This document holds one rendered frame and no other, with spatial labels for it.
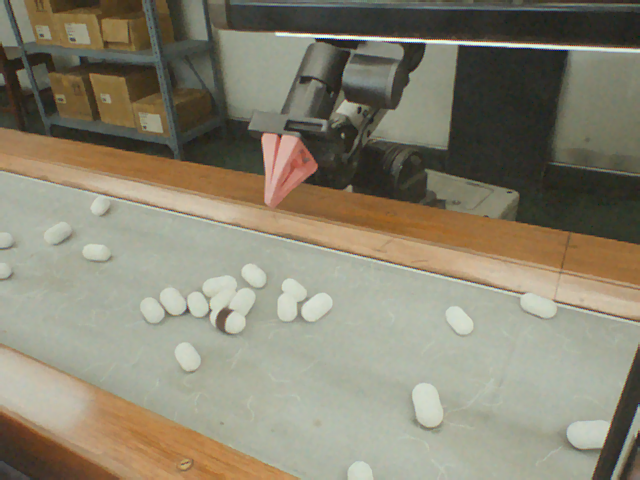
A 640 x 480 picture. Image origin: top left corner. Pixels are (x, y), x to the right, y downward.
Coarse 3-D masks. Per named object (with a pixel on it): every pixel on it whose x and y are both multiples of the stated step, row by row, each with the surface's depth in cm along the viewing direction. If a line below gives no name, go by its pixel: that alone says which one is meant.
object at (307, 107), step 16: (288, 96) 62; (304, 96) 60; (320, 96) 61; (336, 96) 63; (256, 112) 61; (288, 112) 60; (304, 112) 60; (320, 112) 61; (304, 128) 59; (320, 128) 58
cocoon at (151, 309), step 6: (144, 300) 55; (150, 300) 55; (156, 300) 55; (144, 306) 54; (150, 306) 54; (156, 306) 54; (144, 312) 54; (150, 312) 53; (156, 312) 53; (162, 312) 54; (150, 318) 53; (156, 318) 54; (162, 318) 54
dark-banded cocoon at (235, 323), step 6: (216, 312) 52; (234, 312) 52; (210, 318) 53; (228, 318) 51; (234, 318) 51; (240, 318) 52; (228, 324) 51; (234, 324) 51; (240, 324) 51; (228, 330) 52; (234, 330) 51; (240, 330) 52
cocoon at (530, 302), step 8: (528, 296) 52; (536, 296) 52; (520, 304) 53; (528, 304) 52; (536, 304) 52; (544, 304) 51; (552, 304) 51; (536, 312) 52; (544, 312) 51; (552, 312) 51
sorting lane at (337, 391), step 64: (0, 192) 85; (64, 192) 83; (0, 256) 67; (64, 256) 67; (128, 256) 66; (192, 256) 65; (256, 256) 65; (320, 256) 64; (0, 320) 56; (64, 320) 56; (128, 320) 55; (192, 320) 55; (256, 320) 54; (320, 320) 54; (384, 320) 53; (512, 320) 52; (576, 320) 52; (128, 384) 47; (192, 384) 47; (256, 384) 47; (320, 384) 46; (384, 384) 46; (448, 384) 46; (512, 384) 45; (576, 384) 45; (256, 448) 41; (320, 448) 41; (384, 448) 40; (448, 448) 40; (512, 448) 40; (576, 448) 40
